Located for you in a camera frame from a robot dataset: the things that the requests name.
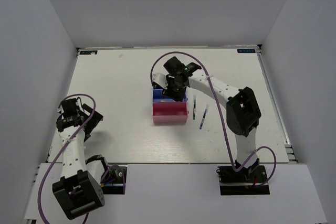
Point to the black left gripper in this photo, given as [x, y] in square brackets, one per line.
[94, 121]

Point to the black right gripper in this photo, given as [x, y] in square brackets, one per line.
[169, 93]

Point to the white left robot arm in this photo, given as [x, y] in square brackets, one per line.
[78, 192]

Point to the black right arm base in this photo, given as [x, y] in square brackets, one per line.
[236, 184]

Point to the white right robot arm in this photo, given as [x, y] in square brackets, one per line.
[242, 110]

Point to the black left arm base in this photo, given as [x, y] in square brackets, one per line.
[114, 182]

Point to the green gel pen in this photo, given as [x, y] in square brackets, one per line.
[194, 106]

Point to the purple drawer box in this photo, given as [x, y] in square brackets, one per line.
[158, 97]

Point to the pink drawer box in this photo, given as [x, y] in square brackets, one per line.
[169, 112]

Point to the blue gel pen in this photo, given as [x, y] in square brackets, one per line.
[204, 116]

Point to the left corner label sticker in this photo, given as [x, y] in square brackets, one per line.
[88, 52]

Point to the corner label sticker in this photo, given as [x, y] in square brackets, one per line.
[88, 52]
[246, 51]

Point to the right corner label sticker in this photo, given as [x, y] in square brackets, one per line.
[246, 51]

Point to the aluminium table rail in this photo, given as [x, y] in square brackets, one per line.
[287, 143]

